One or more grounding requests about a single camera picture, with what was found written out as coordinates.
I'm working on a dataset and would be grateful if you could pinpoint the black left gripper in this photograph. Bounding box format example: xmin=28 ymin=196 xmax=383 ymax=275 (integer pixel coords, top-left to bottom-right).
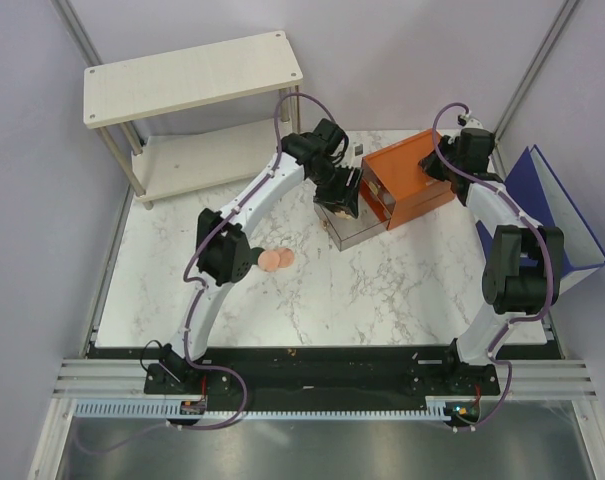
xmin=309 ymin=162 xmax=363 ymax=219

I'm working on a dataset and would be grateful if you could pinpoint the orange drawer box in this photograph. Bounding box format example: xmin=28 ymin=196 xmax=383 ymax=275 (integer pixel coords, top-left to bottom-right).
xmin=360 ymin=130 xmax=454 ymax=230

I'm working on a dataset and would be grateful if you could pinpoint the gold round jar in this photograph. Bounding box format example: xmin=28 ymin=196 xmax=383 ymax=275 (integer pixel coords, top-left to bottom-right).
xmin=333 ymin=210 xmax=356 ymax=220

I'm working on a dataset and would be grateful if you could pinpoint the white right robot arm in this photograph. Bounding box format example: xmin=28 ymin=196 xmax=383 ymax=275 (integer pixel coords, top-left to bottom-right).
xmin=419 ymin=127 xmax=564 ymax=394

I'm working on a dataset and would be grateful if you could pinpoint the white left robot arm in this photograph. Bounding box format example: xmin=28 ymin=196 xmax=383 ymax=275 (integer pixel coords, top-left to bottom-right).
xmin=158 ymin=118 xmax=362 ymax=393

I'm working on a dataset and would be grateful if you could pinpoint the pink round puff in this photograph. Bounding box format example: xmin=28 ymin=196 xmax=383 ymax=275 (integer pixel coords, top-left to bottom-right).
xmin=276 ymin=248 xmax=295 ymax=268
xmin=257 ymin=250 xmax=281 ymax=272

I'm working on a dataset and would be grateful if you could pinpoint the blue binder folder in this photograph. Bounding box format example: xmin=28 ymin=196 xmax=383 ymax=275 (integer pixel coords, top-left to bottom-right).
xmin=505 ymin=145 xmax=605 ymax=295

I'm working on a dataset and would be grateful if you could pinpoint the white two-tier shelf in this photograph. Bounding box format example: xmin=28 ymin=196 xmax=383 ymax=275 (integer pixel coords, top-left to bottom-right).
xmin=83 ymin=30 xmax=303 ymax=209

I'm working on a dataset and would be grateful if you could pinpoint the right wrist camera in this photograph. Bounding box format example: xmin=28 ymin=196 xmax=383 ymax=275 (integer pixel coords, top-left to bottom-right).
xmin=457 ymin=113 xmax=484 ymax=130

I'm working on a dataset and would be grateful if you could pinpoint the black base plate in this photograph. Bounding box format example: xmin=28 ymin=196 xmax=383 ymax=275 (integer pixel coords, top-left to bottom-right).
xmin=144 ymin=345 xmax=500 ymax=413

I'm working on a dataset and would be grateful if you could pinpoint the right blue cable duct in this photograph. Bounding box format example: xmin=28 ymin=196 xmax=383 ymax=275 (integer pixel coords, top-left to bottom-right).
xmin=426 ymin=396 xmax=481 ymax=422

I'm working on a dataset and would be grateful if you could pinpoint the blue cable duct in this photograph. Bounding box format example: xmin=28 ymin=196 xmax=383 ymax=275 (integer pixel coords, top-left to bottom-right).
xmin=426 ymin=396 xmax=481 ymax=422
xmin=75 ymin=399 xmax=207 ymax=419

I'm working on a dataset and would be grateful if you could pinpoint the left blue cable duct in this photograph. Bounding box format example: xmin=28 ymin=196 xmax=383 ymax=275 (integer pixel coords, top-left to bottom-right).
xmin=75 ymin=399 xmax=207 ymax=419

